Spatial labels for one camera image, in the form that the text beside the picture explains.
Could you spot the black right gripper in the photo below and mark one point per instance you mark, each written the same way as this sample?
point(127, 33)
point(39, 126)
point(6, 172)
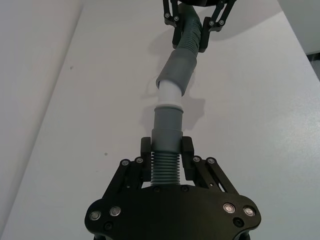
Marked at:
point(200, 2)

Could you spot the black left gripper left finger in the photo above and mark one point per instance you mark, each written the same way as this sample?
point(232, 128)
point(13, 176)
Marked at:
point(130, 172)

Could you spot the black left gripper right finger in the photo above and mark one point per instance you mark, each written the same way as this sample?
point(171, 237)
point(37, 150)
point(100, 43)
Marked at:
point(207, 172)

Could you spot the white plastic pipe connector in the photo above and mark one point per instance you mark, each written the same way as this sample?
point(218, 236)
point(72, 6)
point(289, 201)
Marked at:
point(168, 91)

